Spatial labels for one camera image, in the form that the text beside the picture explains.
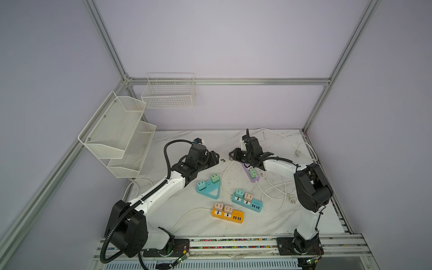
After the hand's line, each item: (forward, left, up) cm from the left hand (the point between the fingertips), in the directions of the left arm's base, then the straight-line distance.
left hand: (216, 157), depth 82 cm
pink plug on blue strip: (-15, -16, -12) cm, 26 cm away
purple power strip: (+3, -18, -18) cm, 26 cm away
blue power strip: (-17, -21, -17) cm, 32 cm away
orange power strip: (-23, -10, -17) cm, 30 cm away
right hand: (+8, -7, -7) cm, 13 cm away
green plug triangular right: (-5, +1, -13) cm, 13 cm away
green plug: (-2, -20, -12) cm, 24 cm away
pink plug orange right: (-21, -6, -12) cm, 25 cm away
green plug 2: (-13, -12, -12) cm, 22 cm away
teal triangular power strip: (-10, +2, -16) cm, 19 cm away
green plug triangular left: (-9, +8, -13) cm, 17 cm away
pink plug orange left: (-20, -1, -12) cm, 24 cm away
